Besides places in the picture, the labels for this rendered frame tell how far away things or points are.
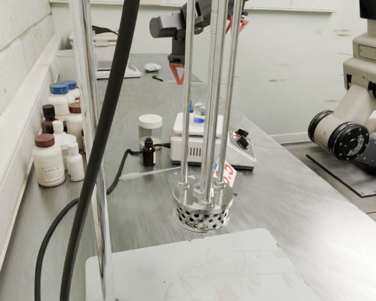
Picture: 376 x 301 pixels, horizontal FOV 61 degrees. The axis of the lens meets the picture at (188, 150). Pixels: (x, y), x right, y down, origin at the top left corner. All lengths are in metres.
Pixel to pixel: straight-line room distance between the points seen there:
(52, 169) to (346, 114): 1.19
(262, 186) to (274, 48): 1.86
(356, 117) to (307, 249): 1.01
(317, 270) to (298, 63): 2.19
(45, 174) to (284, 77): 2.15
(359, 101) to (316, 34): 1.23
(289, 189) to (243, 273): 0.28
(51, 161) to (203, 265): 0.36
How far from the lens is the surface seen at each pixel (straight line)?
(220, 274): 0.49
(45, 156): 0.67
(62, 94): 0.91
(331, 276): 0.55
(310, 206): 0.68
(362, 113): 1.53
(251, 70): 2.43
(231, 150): 0.73
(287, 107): 2.69
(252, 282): 0.49
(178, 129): 0.72
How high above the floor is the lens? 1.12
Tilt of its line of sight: 27 degrees down
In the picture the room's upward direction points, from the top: 3 degrees clockwise
